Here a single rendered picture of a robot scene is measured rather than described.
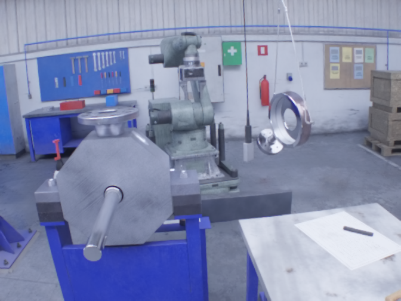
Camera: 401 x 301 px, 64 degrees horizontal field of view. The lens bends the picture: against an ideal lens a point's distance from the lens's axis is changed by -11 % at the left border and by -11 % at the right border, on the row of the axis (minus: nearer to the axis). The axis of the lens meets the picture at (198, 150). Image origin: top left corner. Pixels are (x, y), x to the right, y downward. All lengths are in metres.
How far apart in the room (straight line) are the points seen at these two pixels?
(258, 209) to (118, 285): 0.86
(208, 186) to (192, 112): 0.78
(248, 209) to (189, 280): 0.54
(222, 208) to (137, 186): 0.64
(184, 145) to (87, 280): 2.33
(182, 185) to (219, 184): 2.29
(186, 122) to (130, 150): 2.23
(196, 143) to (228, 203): 1.90
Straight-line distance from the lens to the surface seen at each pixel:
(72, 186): 1.53
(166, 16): 6.73
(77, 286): 1.81
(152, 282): 1.74
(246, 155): 2.41
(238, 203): 1.96
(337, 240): 1.54
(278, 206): 2.03
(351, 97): 7.52
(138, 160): 1.44
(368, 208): 1.87
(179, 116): 3.60
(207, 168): 3.85
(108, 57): 6.71
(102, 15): 6.85
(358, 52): 7.52
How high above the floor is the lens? 1.63
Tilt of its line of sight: 15 degrees down
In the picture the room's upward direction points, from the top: 3 degrees counter-clockwise
